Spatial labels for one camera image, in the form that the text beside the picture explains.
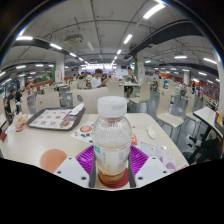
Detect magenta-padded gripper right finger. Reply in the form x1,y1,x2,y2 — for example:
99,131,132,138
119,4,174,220
127,144,172,189

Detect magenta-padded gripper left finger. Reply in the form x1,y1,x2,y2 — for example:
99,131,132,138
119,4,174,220
52,144,98,189

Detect clear drink bottle white cap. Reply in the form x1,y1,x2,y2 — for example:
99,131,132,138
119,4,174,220
92,96,133,186

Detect clear plastic packet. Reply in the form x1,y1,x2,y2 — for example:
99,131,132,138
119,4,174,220
137,141,168,160

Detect yellow mug pink inside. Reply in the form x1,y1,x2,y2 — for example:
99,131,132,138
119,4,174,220
39,148,69,175

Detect small white tissue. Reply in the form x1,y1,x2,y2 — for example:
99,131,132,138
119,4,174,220
145,124,157,140

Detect colourful printed flyer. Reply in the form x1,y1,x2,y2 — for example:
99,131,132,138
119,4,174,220
70,120,96,145

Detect brown food tray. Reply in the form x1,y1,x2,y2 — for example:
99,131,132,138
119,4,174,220
26,106,87,132

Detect white crumpled napkin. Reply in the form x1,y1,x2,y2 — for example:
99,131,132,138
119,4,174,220
67,102,86,117

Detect person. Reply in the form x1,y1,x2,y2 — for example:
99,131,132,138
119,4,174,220
122,66,139,100
184,128,224,165
5,88,23,112
90,68,110,90

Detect beige cafeteria chairs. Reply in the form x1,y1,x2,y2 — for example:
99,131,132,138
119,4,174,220
0,75,202,135

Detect small red box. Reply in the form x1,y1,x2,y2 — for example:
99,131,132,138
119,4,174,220
0,129,9,143

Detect white cafeteria table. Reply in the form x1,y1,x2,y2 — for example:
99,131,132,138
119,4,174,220
192,106,224,140

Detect ceiling air conditioner unit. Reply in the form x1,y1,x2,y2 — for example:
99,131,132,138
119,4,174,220
64,33,85,46

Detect ceiling strip lights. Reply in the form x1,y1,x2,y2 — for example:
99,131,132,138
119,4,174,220
0,2,218,88

